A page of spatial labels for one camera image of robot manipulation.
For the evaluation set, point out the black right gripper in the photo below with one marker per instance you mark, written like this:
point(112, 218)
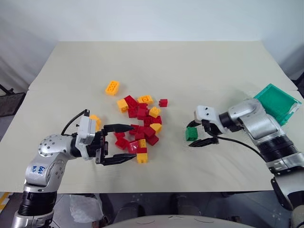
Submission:
point(210, 129)

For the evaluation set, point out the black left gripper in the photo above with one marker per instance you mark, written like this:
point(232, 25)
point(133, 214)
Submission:
point(101, 147)

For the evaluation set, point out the green toy block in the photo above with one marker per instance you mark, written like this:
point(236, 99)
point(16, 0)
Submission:
point(191, 134)

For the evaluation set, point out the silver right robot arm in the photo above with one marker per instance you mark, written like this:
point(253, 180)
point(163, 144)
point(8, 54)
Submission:
point(261, 123)

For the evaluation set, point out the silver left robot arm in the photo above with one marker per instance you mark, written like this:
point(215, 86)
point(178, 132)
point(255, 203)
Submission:
point(47, 147)

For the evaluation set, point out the small red toy block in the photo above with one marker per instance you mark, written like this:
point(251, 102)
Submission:
point(163, 103)

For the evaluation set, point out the long yellow toy block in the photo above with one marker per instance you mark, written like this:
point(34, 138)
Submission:
point(112, 88)

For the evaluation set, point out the teal plastic bin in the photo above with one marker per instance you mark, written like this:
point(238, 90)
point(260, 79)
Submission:
point(275, 102)

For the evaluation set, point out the clear plastic bag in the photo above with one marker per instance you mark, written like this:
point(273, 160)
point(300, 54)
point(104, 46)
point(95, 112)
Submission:
point(85, 209)

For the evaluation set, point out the black metal stand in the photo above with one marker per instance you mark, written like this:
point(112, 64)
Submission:
point(12, 102)

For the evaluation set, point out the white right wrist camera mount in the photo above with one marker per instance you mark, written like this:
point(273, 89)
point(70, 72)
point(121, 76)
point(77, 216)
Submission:
point(206, 112)

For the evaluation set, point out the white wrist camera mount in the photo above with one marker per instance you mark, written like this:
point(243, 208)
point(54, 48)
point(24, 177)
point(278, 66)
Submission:
point(85, 128)
point(206, 112)

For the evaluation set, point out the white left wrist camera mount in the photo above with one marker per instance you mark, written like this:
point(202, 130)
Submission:
point(85, 128)

